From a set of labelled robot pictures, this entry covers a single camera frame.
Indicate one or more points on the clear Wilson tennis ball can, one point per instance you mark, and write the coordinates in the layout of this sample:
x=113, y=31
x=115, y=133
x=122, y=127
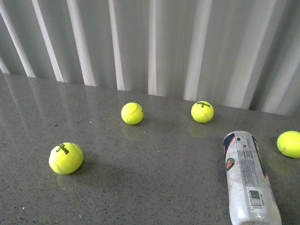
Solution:
x=251, y=200

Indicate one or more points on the tennis ball plain seam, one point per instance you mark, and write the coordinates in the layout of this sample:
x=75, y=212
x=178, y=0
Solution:
x=132, y=113

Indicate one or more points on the tennis ball Wilson 3 logo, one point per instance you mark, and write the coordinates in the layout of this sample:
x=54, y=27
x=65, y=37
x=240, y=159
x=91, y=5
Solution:
x=202, y=111

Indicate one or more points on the tennis ball front left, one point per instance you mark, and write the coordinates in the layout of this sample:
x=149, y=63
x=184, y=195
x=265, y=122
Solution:
x=66, y=158

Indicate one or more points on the tennis ball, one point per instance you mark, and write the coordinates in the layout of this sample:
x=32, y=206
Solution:
x=288, y=143
x=66, y=158

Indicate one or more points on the tennis ball far right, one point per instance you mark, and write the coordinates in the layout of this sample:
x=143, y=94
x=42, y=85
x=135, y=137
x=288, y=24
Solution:
x=288, y=143

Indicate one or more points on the grey pleated curtain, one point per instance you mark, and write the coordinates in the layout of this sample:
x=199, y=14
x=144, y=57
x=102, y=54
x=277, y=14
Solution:
x=237, y=53

